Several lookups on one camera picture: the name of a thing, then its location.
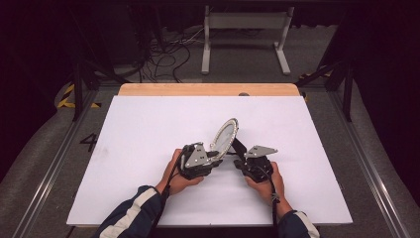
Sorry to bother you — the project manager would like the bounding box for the white metal stand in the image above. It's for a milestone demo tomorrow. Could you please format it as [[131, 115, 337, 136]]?
[[200, 5, 295, 76]]

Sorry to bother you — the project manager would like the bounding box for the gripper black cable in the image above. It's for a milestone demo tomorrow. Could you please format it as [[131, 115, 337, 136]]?
[[149, 152, 186, 238], [257, 165, 279, 232]]

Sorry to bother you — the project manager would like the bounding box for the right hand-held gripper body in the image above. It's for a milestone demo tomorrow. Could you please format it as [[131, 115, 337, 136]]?
[[242, 145, 279, 183]]

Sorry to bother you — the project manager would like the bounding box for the oval silver picture frame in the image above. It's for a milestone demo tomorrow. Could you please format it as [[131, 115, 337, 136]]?
[[209, 117, 248, 163]]

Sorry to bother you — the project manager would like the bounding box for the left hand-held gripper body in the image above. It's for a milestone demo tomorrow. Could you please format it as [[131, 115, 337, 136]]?
[[177, 142, 216, 181]]

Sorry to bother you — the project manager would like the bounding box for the wooden table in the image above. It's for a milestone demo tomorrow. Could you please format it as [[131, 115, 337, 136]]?
[[118, 82, 301, 97]]

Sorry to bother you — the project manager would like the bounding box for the yellow black floor tape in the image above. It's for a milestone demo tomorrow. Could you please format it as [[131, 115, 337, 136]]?
[[56, 83, 102, 110]]

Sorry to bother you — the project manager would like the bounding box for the black metal stand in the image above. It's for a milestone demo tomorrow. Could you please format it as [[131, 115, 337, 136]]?
[[67, 8, 131, 122], [294, 56, 357, 122]]

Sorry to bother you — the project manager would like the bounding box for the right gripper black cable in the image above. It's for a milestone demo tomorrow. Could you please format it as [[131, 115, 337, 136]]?
[[257, 165, 279, 232]]

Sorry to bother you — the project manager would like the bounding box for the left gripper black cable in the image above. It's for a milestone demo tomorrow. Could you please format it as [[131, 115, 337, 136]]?
[[149, 152, 186, 238]]

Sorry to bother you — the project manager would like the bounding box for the bundle of floor cables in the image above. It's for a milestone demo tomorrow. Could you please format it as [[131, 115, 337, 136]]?
[[132, 28, 206, 83]]

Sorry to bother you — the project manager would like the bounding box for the white table cover board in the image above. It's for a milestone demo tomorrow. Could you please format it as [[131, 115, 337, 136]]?
[[66, 95, 354, 228]]

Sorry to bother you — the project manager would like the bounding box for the person's right hand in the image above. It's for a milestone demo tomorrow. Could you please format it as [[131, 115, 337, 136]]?
[[245, 161, 286, 207]]

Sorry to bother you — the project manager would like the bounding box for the aluminium floor rail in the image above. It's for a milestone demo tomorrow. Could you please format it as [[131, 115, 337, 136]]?
[[12, 88, 101, 238], [329, 88, 412, 238]]

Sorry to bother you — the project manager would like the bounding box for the person's left hand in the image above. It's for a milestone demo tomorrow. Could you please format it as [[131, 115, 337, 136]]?
[[160, 148, 205, 196]]

